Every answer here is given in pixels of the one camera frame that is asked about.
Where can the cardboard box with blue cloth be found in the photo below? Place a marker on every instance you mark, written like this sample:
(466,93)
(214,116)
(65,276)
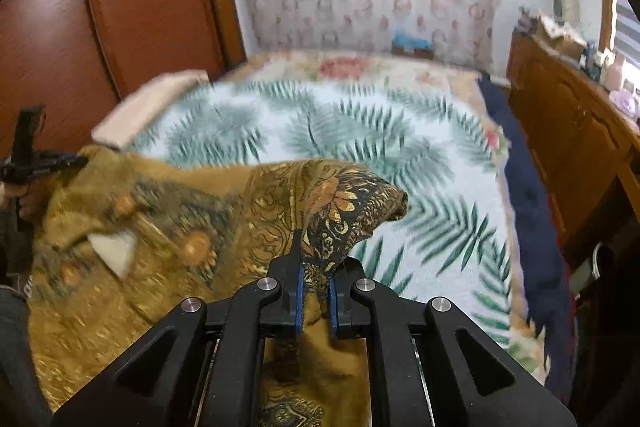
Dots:
(404,44)

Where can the zebra window blind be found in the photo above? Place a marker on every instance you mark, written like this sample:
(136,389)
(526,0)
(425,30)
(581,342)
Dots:
(627,33)

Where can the floral bedspread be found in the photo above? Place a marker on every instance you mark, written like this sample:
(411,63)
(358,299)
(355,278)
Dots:
(390,70)

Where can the beige folded cloth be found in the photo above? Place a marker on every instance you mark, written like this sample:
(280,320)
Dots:
(131,116)

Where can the mustard gold patterned garment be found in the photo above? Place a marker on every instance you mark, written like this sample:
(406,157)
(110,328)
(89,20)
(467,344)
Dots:
(126,238)

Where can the left hand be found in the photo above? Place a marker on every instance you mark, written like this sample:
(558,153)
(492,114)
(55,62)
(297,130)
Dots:
(33,199)

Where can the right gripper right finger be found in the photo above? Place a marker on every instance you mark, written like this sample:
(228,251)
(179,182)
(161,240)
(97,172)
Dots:
(348,318)

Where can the open cardboard box on cabinet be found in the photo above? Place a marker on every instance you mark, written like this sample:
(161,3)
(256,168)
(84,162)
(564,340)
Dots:
(561,38)

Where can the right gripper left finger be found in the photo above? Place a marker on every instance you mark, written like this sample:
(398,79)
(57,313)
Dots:
(286,314)

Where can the wooden sideboard cabinet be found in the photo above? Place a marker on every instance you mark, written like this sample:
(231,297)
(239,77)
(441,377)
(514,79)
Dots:
(585,150)

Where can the pink vase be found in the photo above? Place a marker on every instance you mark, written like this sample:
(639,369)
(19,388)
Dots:
(613,74)

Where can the palm leaf print blanket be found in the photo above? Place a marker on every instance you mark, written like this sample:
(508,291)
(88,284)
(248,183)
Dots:
(458,239)

